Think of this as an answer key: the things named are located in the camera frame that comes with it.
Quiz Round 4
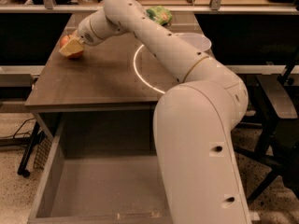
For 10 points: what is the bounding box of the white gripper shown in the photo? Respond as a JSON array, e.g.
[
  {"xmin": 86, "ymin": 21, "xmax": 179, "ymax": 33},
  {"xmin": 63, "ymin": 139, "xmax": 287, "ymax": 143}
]
[{"xmin": 58, "ymin": 8, "xmax": 127, "ymax": 59}]

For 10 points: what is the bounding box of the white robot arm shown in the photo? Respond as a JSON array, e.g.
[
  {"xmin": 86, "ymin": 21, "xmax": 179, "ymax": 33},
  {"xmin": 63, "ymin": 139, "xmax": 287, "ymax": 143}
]
[{"xmin": 60, "ymin": 0, "xmax": 251, "ymax": 224}]

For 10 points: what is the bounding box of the open grey wooden drawer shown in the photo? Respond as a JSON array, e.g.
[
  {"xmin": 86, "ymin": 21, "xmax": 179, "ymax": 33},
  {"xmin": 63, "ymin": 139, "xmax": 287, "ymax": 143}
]
[{"xmin": 27, "ymin": 110, "xmax": 260, "ymax": 224}]

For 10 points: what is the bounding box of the grey wooden cabinet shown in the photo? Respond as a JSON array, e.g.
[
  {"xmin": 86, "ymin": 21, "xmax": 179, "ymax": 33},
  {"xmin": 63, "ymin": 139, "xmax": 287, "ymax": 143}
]
[{"xmin": 24, "ymin": 11, "xmax": 219, "ymax": 142}]

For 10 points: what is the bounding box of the green snack bag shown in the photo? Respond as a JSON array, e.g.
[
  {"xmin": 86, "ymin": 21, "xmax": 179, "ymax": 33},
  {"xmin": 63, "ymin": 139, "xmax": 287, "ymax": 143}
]
[{"xmin": 146, "ymin": 6, "xmax": 172, "ymax": 25}]

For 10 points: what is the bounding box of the white ceramic bowl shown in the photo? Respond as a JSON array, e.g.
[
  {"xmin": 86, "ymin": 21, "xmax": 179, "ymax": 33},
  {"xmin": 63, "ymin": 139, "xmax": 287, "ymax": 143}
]
[{"xmin": 179, "ymin": 33, "xmax": 211, "ymax": 51}]

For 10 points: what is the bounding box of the black table leg with caster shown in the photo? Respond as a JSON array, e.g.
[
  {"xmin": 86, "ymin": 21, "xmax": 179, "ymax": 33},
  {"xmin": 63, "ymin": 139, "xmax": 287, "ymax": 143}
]
[{"xmin": 17, "ymin": 123, "xmax": 40, "ymax": 177}]

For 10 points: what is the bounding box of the black floor cable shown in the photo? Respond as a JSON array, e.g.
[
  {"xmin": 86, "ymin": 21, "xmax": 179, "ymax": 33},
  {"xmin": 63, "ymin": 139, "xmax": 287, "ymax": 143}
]
[{"xmin": 0, "ymin": 118, "xmax": 36, "ymax": 142}]

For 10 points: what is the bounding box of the wire mesh basket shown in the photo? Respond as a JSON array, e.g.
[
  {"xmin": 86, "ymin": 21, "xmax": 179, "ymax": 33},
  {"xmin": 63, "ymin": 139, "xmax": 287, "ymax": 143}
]
[{"xmin": 34, "ymin": 137, "xmax": 51, "ymax": 169}]

